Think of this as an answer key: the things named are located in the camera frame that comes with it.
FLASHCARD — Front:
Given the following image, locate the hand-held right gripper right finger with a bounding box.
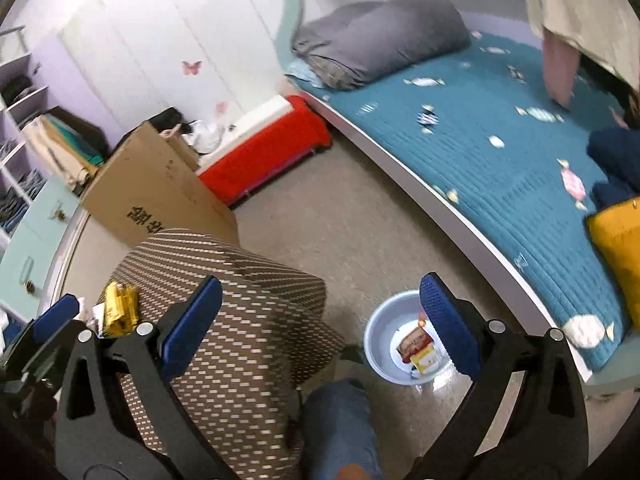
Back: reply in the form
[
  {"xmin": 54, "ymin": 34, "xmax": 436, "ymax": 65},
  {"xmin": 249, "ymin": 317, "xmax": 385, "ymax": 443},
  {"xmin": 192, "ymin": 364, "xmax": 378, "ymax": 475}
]
[{"xmin": 407, "ymin": 272, "xmax": 591, "ymax": 480}]

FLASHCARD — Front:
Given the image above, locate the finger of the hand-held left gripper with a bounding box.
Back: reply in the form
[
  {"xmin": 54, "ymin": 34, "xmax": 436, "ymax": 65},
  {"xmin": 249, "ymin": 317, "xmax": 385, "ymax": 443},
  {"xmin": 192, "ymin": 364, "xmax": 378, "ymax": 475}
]
[{"xmin": 21, "ymin": 294, "xmax": 81, "ymax": 343}]

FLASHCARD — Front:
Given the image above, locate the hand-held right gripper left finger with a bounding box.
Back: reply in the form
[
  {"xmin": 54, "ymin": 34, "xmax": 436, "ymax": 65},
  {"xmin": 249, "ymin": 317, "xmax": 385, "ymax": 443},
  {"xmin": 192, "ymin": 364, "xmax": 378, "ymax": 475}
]
[{"xmin": 54, "ymin": 275, "xmax": 236, "ymax": 480}]

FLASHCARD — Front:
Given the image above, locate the red snack packet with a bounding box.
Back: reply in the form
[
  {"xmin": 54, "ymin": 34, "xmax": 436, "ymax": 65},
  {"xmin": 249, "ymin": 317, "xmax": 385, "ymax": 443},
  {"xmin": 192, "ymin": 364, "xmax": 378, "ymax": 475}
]
[{"xmin": 396, "ymin": 325, "xmax": 435, "ymax": 361}]

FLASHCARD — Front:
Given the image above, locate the yellow white packet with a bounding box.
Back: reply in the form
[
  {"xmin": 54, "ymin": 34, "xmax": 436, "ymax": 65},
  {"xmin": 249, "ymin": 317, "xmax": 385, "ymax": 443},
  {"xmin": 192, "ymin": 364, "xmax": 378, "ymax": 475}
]
[{"xmin": 410, "ymin": 345, "xmax": 448, "ymax": 376}]

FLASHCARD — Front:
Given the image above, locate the gold foil wrapper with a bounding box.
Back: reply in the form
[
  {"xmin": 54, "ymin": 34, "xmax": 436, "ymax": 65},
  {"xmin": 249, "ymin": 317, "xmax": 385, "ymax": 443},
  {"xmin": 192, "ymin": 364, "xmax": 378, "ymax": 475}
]
[{"xmin": 102, "ymin": 282, "xmax": 140, "ymax": 337}]

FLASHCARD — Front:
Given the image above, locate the light blue plastic bin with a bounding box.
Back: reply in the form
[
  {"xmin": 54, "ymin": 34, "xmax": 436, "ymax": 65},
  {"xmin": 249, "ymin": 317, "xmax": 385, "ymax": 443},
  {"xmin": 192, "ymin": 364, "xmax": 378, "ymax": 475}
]
[{"xmin": 363, "ymin": 290, "xmax": 481, "ymax": 387}]

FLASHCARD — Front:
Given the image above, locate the white crumpled paper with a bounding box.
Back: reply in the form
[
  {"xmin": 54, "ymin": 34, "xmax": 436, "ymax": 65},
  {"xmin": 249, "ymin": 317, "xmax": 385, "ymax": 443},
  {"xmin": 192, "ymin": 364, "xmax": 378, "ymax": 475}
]
[{"xmin": 80, "ymin": 305, "xmax": 108, "ymax": 337}]

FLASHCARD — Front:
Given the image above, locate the brown polka-dot cushion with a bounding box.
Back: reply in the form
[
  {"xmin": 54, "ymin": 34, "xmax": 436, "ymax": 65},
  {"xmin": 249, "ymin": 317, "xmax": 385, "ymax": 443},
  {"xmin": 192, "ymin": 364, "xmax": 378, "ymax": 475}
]
[{"xmin": 102, "ymin": 228, "xmax": 347, "ymax": 480}]

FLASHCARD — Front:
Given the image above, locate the mint green drawer cabinet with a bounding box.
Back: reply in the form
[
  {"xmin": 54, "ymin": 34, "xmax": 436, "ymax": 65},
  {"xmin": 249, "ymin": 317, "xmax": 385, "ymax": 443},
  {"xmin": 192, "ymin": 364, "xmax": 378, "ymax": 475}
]
[{"xmin": 0, "ymin": 175, "xmax": 83, "ymax": 311}]

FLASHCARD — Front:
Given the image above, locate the brown cardboard box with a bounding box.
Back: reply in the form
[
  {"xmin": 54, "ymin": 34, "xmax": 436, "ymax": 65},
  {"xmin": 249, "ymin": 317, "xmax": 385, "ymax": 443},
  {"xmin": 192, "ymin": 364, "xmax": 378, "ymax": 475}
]
[{"xmin": 80, "ymin": 121, "xmax": 240, "ymax": 256}]

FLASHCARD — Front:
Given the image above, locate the teal bed mattress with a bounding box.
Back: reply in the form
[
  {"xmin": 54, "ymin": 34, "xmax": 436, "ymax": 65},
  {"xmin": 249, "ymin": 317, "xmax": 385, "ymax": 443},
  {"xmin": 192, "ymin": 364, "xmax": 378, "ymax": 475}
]
[{"xmin": 287, "ymin": 30, "xmax": 631, "ymax": 373}]

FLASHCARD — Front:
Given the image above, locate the red covered bench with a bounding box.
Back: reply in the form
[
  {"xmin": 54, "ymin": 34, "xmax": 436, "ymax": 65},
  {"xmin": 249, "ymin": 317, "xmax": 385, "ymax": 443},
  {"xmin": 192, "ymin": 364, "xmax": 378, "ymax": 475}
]
[{"xmin": 197, "ymin": 95, "xmax": 333, "ymax": 207}]

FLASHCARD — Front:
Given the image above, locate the yellow navy jacket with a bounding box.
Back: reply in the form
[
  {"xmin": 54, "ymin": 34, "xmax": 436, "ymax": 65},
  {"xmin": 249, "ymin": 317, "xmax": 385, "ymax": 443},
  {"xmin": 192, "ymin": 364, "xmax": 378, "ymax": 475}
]
[{"xmin": 586, "ymin": 200, "xmax": 640, "ymax": 333}]

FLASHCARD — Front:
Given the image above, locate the white plastic bag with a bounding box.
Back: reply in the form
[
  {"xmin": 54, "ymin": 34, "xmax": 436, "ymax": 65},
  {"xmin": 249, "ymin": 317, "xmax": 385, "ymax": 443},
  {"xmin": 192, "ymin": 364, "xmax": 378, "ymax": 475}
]
[{"xmin": 187, "ymin": 120, "xmax": 228, "ymax": 155}]

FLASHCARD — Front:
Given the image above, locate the lilac open shelf unit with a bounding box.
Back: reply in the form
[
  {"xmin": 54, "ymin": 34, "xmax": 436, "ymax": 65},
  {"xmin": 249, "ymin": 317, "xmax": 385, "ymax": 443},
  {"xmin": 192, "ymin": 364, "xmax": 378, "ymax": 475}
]
[{"xmin": 0, "ymin": 25, "xmax": 51, "ymax": 251}]

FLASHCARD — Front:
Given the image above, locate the black bag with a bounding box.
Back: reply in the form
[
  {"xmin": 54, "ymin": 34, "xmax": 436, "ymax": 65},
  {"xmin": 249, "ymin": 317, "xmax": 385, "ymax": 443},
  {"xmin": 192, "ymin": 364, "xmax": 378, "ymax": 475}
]
[{"xmin": 150, "ymin": 106, "xmax": 193, "ymax": 136}]

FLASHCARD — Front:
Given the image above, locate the white foam board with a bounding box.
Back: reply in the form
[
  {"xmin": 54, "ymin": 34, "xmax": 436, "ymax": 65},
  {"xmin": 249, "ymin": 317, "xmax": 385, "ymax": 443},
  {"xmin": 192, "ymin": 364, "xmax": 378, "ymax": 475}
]
[{"xmin": 199, "ymin": 95, "xmax": 293, "ymax": 168}]

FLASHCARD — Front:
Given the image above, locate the navy blue clothing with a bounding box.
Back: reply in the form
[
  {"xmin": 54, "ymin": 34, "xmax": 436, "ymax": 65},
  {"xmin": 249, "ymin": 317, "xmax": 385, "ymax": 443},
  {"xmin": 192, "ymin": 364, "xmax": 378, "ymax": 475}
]
[{"xmin": 586, "ymin": 127, "xmax": 640, "ymax": 211}]

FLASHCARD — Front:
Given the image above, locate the pink hanging garment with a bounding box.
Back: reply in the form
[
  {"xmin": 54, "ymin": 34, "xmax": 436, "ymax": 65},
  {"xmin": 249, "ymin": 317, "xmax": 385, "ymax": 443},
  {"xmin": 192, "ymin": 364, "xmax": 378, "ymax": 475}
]
[{"xmin": 542, "ymin": 27, "xmax": 581, "ymax": 111}]

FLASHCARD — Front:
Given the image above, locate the grey folded duvet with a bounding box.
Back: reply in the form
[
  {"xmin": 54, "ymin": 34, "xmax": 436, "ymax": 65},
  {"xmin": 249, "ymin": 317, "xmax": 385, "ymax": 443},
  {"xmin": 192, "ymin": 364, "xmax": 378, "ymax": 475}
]
[{"xmin": 292, "ymin": 0, "xmax": 472, "ymax": 92}]

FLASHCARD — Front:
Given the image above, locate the white wardrobe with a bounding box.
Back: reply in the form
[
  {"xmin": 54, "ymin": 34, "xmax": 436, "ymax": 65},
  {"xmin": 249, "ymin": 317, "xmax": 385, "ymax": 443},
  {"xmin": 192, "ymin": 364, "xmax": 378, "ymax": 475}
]
[{"xmin": 57, "ymin": 0, "xmax": 301, "ymax": 126}]

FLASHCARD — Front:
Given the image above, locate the beige hanging garment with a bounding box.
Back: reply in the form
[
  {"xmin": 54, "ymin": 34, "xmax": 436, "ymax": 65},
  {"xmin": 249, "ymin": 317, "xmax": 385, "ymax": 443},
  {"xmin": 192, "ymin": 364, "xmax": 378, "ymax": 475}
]
[{"xmin": 522, "ymin": 0, "xmax": 640, "ymax": 91}]

